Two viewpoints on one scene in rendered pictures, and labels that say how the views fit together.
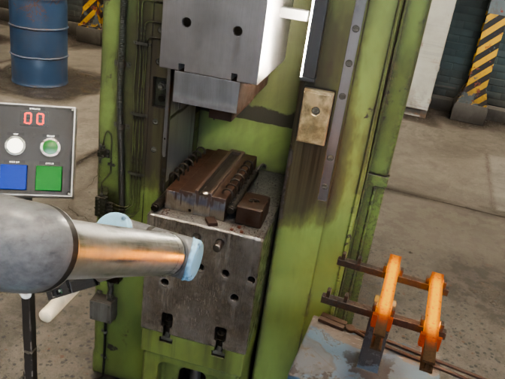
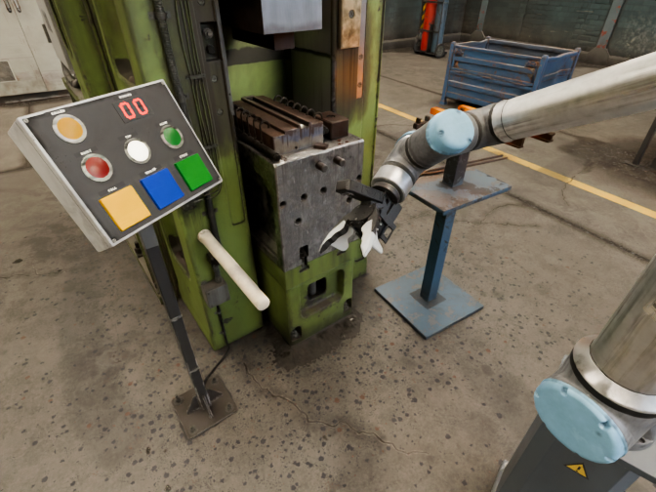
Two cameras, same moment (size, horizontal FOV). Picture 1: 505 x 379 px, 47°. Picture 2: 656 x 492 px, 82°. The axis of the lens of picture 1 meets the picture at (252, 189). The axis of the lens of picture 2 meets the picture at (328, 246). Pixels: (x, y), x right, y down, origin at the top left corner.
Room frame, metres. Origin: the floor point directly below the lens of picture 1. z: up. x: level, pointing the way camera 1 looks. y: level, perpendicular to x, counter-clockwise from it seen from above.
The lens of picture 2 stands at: (0.73, 1.03, 1.42)
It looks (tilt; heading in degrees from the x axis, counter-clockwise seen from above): 36 degrees down; 313
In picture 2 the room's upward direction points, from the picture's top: straight up
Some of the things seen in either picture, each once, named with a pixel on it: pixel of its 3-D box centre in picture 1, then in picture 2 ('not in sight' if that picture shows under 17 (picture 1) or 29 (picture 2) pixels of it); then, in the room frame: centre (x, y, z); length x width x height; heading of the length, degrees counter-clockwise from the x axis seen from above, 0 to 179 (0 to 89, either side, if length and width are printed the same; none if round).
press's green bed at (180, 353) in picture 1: (210, 344); (290, 265); (1.85, 0.08, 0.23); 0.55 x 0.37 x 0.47; 169
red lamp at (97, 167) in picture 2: not in sight; (97, 167); (1.56, 0.82, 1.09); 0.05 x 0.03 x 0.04; 79
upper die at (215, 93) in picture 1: (225, 77); (258, 7); (1.85, 0.14, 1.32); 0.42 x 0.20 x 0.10; 169
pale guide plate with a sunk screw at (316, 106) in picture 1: (314, 116); (349, 20); (1.71, -0.16, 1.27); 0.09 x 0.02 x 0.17; 79
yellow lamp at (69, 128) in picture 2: not in sight; (69, 128); (1.60, 0.83, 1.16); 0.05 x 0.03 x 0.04; 79
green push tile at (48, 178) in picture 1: (49, 178); (193, 172); (1.57, 0.61, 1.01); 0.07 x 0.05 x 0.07; 104
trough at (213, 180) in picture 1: (222, 171); (272, 110); (1.85, 0.11, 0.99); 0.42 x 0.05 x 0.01; 169
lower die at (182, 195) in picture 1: (214, 178); (267, 121); (1.85, 0.14, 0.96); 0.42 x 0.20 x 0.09; 169
